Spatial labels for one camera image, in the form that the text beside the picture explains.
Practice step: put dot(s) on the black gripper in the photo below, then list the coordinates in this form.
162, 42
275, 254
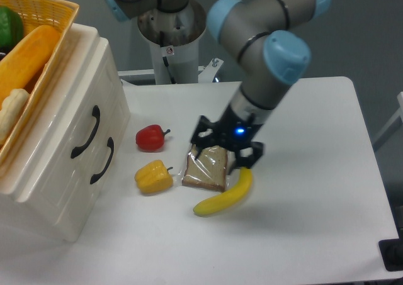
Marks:
232, 132

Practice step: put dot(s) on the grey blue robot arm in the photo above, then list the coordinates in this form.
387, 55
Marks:
256, 34

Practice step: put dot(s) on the white drawer cabinet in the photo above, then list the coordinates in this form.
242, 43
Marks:
67, 220

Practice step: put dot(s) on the bagged bread slice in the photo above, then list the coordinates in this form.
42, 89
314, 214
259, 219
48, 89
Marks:
207, 169

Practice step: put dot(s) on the yellow banana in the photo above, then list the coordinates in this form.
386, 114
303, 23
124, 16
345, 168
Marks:
229, 198

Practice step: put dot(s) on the red bell pepper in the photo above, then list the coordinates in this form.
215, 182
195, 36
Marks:
151, 138

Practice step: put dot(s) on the yellow bell pepper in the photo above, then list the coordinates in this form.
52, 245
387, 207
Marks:
153, 178

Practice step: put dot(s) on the black device at edge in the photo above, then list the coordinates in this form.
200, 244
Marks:
391, 252

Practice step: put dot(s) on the cream toy pastry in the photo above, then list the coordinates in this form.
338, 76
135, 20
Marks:
10, 111

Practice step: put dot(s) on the orange baguette bread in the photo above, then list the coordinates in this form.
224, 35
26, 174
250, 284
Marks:
24, 61

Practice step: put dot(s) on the yellow woven basket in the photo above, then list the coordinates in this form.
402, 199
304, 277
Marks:
59, 14

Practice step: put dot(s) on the green bell pepper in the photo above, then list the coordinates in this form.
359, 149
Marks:
12, 29

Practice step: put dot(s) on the white metal bracket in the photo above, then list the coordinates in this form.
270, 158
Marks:
210, 72

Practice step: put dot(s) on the black lower drawer handle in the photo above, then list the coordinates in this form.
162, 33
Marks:
96, 177

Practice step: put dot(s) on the black drawer handle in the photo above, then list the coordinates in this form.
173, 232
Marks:
96, 177
78, 150

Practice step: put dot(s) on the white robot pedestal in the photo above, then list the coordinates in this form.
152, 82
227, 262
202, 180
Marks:
173, 40

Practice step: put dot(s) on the black top drawer handle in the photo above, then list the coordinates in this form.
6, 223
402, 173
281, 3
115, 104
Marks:
78, 150

